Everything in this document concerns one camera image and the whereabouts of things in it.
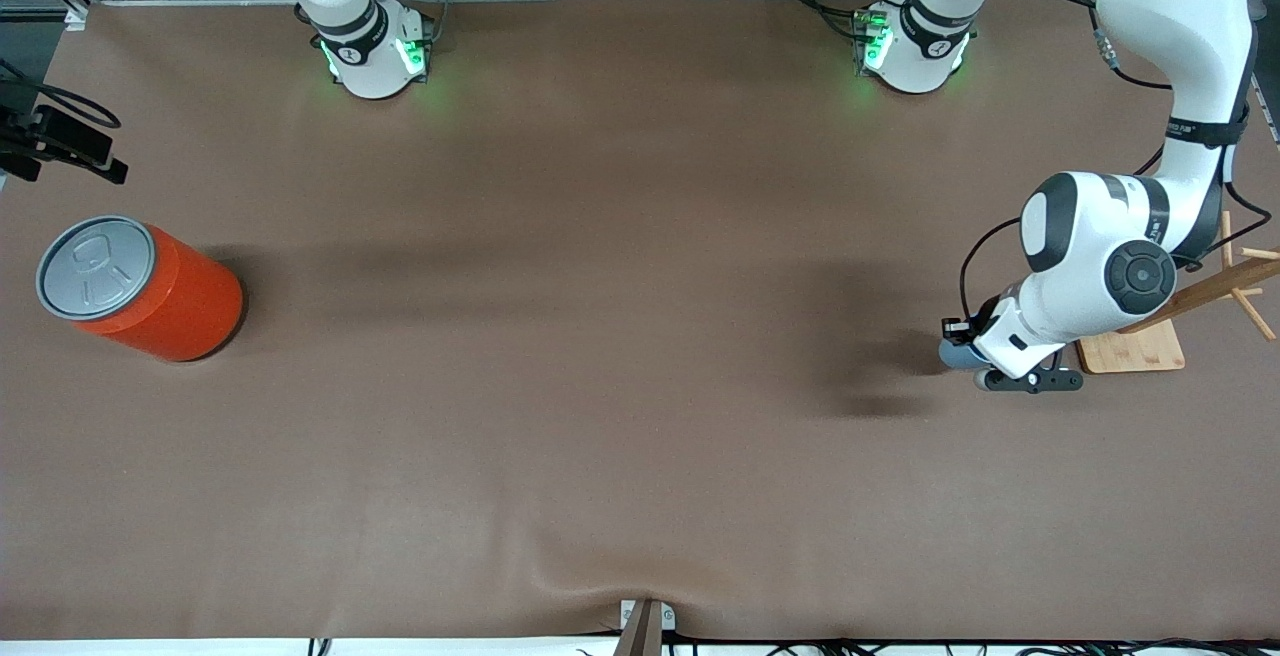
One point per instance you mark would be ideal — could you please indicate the brown table mat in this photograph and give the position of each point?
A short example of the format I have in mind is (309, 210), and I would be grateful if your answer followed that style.
(640, 336)

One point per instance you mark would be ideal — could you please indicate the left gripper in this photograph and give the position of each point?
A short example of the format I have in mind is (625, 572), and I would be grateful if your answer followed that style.
(984, 317)

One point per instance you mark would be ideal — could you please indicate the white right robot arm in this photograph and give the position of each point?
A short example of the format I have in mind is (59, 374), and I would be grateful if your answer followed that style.
(350, 26)

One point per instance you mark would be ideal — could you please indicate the wooden mug tree stand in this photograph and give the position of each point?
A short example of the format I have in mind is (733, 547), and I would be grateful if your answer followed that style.
(1140, 351)

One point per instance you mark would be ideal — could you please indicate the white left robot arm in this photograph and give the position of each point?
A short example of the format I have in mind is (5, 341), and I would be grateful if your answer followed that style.
(1100, 246)

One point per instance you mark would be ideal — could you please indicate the red can with grey lid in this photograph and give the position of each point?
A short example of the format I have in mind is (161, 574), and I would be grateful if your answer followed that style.
(150, 296)

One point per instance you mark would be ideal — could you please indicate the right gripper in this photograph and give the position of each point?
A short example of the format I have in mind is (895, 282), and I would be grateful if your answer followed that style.
(62, 139)

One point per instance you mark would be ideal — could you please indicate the light blue plastic cup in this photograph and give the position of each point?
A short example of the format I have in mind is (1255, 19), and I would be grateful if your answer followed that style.
(955, 354)

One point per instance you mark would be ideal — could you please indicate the grey metal table clamp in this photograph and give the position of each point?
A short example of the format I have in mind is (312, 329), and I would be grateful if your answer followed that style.
(645, 626)

